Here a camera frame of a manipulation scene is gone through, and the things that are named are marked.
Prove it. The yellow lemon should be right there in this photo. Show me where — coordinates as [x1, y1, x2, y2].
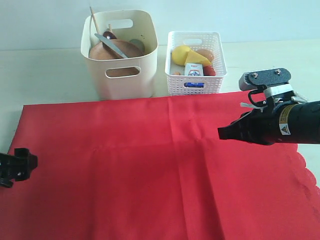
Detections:
[171, 45, 191, 66]

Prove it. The red table cloth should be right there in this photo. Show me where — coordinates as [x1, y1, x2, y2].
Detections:
[0, 92, 320, 240]

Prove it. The brown egg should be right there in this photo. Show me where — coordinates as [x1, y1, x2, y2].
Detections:
[196, 49, 215, 62]

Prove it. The cream plastic bin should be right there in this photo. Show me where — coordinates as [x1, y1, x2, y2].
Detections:
[80, 10, 158, 100]

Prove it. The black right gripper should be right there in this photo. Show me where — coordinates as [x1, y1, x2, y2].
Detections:
[217, 102, 313, 146]

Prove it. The dark wooden spoon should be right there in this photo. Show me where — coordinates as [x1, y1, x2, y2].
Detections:
[103, 31, 117, 40]

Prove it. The white perforated plastic basket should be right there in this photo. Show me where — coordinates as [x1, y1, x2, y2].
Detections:
[165, 31, 227, 96]

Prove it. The yellow cheese wedge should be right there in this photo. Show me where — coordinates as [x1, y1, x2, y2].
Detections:
[184, 50, 212, 67]

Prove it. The silver table knife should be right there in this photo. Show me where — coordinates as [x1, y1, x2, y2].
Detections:
[94, 33, 128, 59]

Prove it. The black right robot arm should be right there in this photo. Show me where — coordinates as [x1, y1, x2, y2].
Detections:
[218, 101, 320, 146]

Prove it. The pale green ceramic bowl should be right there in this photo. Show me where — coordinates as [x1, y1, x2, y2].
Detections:
[129, 39, 145, 53]

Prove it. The red sausage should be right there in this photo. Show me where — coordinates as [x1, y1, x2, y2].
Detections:
[203, 65, 216, 77]

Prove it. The small milk carton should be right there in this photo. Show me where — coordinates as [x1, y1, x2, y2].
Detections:
[184, 63, 205, 88]

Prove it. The brown wooden plate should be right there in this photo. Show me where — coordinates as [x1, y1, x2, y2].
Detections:
[89, 39, 143, 78]

